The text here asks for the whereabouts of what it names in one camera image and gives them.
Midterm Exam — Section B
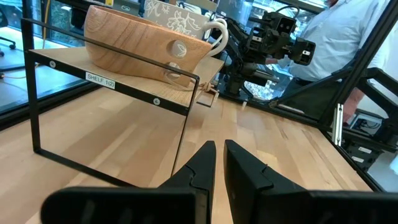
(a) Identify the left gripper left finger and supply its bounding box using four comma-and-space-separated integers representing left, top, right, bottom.
40, 140, 217, 224

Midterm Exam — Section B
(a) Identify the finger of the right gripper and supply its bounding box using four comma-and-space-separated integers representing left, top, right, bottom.
287, 37, 317, 67
248, 26, 266, 46

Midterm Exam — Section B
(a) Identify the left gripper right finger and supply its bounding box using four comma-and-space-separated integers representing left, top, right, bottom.
223, 139, 398, 224

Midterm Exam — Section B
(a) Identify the tan leather cup cord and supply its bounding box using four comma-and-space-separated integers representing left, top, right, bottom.
164, 62, 220, 95

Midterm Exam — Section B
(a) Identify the grey floral mug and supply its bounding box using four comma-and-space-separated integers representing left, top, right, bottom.
142, 0, 230, 58

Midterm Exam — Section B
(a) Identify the wooden kuksa cup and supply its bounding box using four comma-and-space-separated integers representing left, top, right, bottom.
83, 4, 213, 88

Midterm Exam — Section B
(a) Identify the white shelf label sticker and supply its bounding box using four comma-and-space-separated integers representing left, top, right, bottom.
85, 72, 116, 90

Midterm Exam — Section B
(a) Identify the person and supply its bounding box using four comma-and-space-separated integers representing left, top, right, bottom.
278, 0, 398, 125

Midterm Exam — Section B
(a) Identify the person's hand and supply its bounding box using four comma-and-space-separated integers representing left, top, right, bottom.
343, 88, 364, 124

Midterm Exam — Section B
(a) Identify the black office chair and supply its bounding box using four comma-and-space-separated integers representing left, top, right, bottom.
0, 7, 17, 58

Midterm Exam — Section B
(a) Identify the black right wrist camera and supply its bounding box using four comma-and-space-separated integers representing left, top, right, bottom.
262, 11, 299, 35

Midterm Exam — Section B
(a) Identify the black table frame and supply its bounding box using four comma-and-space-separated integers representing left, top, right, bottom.
0, 0, 398, 194

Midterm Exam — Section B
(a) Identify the silver metal bracket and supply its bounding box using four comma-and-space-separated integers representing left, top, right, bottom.
331, 103, 345, 147

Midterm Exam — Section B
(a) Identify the wooden shelf black metal frame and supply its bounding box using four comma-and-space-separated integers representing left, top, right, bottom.
21, 17, 225, 187

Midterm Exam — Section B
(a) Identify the yellow hanging cord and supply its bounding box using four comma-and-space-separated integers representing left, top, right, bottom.
42, 0, 52, 43

